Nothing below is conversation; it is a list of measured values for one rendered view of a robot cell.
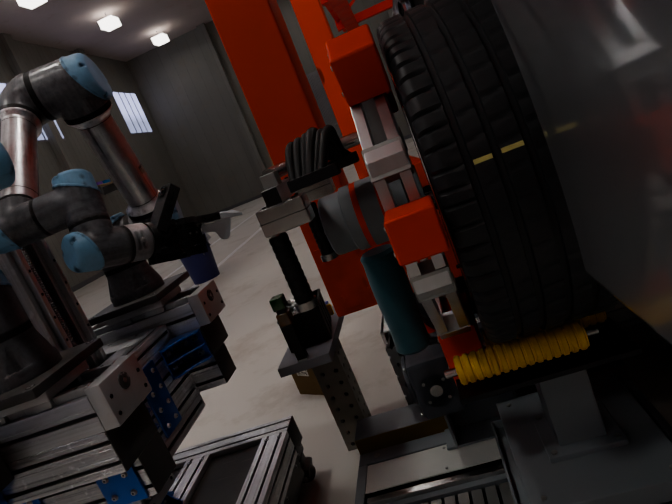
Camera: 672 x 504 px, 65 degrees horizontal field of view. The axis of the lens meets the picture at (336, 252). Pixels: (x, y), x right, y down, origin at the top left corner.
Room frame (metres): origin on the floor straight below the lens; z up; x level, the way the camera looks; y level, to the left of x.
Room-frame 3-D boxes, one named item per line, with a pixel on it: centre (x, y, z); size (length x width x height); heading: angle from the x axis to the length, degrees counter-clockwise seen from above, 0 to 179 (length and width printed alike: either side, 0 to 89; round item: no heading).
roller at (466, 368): (0.93, -0.25, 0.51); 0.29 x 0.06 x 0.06; 78
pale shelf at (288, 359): (1.69, 0.17, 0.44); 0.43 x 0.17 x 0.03; 168
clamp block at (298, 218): (0.94, 0.06, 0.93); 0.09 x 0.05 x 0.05; 78
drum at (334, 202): (1.08, -0.11, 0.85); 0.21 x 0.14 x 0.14; 78
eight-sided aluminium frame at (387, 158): (1.07, -0.18, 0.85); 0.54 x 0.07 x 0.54; 168
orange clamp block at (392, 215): (0.76, -0.12, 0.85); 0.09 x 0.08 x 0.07; 168
